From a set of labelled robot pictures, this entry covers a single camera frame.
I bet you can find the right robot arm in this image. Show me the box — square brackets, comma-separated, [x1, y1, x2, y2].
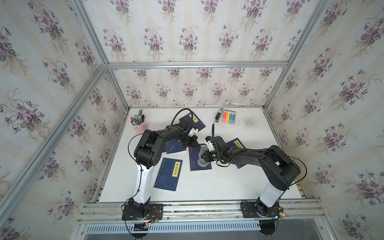
[201, 145, 301, 217]

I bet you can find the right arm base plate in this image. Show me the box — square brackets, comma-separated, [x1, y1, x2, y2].
[240, 200, 284, 219]

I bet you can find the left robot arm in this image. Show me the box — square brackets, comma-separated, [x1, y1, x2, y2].
[127, 124, 199, 212]

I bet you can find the grey black stapler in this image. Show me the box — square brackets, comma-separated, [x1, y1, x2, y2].
[214, 108, 224, 123]

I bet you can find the pink pen cup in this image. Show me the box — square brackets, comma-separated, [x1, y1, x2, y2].
[130, 109, 148, 134]

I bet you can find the clear box of highlighters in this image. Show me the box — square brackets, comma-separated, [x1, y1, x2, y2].
[222, 110, 236, 125]

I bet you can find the aluminium rail frame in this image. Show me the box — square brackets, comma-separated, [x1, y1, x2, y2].
[71, 199, 330, 240]

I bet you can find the grey striped cleaning cloth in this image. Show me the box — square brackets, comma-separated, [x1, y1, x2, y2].
[197, 145, 210, 168]

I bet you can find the blue book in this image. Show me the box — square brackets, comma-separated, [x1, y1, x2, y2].
[227, 138, 246, 169]
[189, 145, 212, 172]
[182, 112, 206, 131]
[154, 158, 183, 192]
[166, 140, 186, 154]

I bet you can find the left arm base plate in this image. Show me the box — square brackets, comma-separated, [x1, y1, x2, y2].
[122, 204, 164, 221]

